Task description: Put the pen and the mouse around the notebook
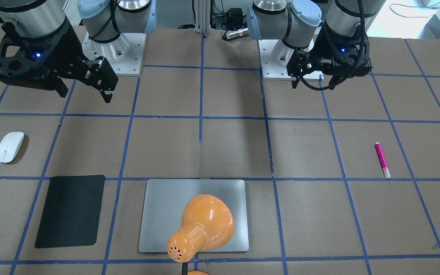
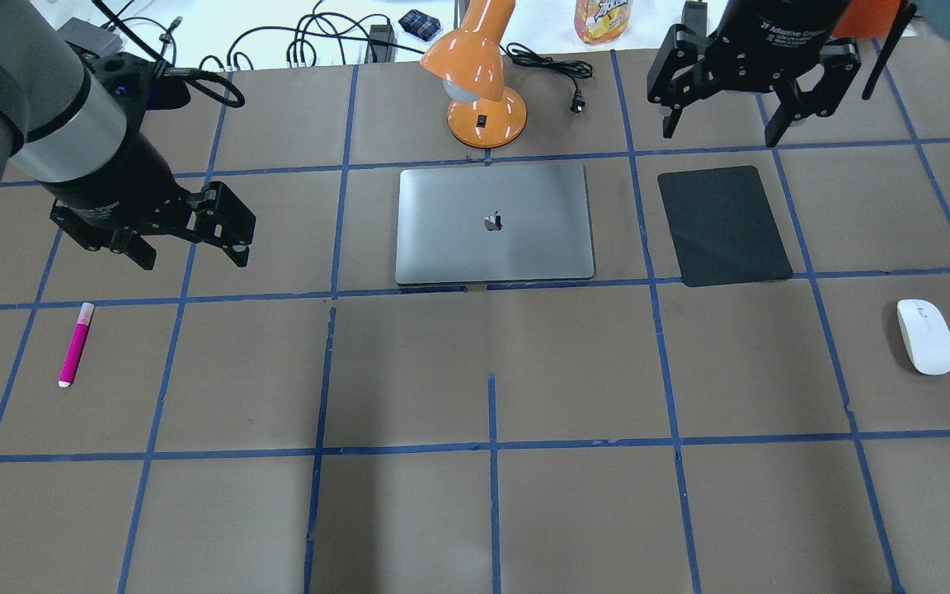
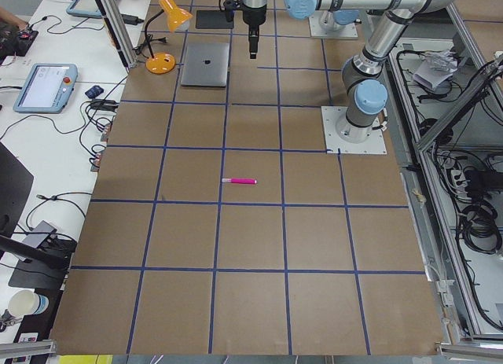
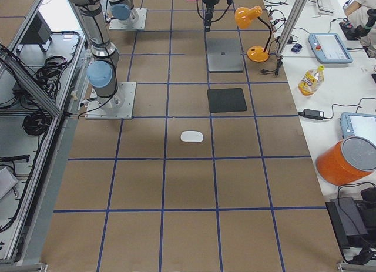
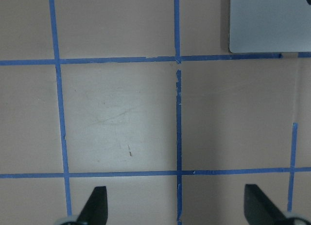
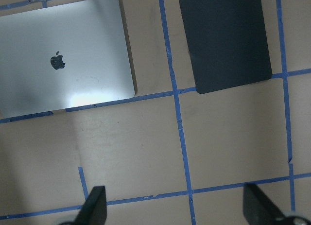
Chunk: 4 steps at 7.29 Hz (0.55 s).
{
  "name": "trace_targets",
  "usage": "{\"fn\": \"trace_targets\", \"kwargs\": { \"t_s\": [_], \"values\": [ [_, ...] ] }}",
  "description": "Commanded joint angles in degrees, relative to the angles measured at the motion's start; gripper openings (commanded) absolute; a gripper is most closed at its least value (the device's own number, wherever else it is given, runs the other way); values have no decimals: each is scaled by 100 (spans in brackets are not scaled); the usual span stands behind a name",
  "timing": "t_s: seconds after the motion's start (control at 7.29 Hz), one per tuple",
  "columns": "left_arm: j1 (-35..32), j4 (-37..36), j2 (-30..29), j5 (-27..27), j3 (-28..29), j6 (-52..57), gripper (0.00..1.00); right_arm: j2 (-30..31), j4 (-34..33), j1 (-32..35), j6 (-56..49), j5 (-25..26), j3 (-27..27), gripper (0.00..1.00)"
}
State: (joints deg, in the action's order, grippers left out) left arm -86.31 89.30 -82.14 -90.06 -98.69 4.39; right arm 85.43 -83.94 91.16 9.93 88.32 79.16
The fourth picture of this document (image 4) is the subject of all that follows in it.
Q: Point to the white computer mouse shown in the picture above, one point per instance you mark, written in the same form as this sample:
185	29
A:
191	136

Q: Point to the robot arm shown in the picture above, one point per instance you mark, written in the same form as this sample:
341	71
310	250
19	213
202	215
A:
124	11
102	73

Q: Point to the silver laptop notebook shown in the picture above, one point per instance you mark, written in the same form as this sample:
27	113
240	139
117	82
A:
224	55

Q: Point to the black mousepad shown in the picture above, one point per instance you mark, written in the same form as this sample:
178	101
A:
226	100

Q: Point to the small blue device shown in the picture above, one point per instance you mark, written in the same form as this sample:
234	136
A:
296	48

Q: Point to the yellow drink bottle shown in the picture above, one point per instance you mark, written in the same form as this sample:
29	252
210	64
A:
311	81

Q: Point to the white keyboard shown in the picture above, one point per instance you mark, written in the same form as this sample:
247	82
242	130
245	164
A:
324	7

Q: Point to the blue teach pendant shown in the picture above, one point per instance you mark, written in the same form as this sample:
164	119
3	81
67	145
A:
358	124
328	48

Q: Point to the black power adapter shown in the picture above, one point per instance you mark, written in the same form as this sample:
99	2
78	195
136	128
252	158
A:
312	114

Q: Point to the seated person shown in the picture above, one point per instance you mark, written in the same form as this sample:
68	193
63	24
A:
356	13

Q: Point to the orange cylindrical container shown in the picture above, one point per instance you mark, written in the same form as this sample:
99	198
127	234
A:
348	160

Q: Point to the black equipment box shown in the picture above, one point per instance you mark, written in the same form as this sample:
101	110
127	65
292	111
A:
348	225

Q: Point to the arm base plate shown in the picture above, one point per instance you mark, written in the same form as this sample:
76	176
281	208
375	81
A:
139	25
119	107

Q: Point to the aluminium frame post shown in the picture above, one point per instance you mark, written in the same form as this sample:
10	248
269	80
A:
291	21

